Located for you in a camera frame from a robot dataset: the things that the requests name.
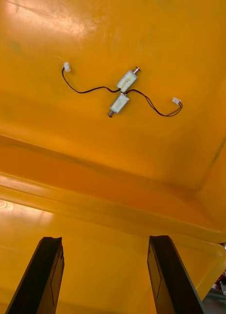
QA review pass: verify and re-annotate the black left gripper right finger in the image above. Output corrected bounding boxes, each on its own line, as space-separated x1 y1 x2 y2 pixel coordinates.
147 235 208 314

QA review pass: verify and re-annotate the small metal solenoid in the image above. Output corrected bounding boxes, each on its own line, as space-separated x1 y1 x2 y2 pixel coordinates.
61 62 142 95
107 89 183 119

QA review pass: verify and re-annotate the yellow-orange plastic bin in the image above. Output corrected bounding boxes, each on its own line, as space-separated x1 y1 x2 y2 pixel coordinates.
0 196 226 314
0 0 226 244

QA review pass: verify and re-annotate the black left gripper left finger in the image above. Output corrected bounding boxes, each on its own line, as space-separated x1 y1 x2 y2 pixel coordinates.
6 236 65 314

